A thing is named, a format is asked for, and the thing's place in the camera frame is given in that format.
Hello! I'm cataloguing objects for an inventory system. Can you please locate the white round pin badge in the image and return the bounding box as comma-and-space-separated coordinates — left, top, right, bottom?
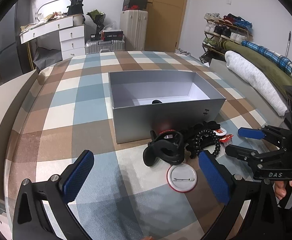
166, 163, 198, 193

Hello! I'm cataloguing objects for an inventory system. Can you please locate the black bead bracelet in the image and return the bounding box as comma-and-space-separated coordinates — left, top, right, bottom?
188, 128, 222, 158

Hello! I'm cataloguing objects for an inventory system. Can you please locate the black claw hair clip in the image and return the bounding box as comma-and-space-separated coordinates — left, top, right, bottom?
143, 129, 185, 167

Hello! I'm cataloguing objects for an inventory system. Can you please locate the right hand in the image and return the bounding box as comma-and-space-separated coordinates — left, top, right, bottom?
274, 181, 292, 200

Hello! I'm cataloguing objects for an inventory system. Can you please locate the white rolled blanket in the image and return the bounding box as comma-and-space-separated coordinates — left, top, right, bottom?
224, 50, 288, 116

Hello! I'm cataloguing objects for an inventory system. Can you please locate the green rolled blanket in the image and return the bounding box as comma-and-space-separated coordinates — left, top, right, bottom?
224, 42, 292, 95

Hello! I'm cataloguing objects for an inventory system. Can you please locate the blue plaid blanket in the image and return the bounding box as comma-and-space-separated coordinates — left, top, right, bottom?
241, 41, 292, 79

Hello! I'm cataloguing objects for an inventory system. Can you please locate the plaid bed sheet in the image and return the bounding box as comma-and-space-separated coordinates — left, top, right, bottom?
3, 50, 290, 240

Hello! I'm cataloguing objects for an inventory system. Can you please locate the shoe rack with shoes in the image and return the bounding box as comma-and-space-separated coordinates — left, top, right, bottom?
199, 12, 253, 63

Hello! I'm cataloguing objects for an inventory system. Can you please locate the grey cardboard box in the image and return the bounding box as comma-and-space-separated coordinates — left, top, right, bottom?
109, 70, 226, 144

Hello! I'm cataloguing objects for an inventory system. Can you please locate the wooden door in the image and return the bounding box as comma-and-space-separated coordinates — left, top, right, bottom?
145, 0, 187, 52

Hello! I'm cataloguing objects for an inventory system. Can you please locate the white upright suitcase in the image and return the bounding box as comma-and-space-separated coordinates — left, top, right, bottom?
119, 10, 148, 51

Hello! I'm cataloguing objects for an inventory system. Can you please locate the silver flat suitcase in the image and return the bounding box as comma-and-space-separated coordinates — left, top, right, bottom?
85, 40, 125, 54

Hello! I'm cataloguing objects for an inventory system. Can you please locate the white dresser desk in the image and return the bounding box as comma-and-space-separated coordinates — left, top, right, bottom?
20, 14, 85, 60

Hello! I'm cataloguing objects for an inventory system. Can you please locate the black red box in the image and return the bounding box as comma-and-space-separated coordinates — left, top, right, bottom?
90, 30, 124, 41

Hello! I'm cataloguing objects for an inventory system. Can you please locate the green flower bouquet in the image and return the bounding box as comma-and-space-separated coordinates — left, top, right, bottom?
87, 9, 106, 30

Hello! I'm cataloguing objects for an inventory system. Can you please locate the black bag on desk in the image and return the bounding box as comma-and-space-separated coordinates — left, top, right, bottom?
67, 0, 84, 16

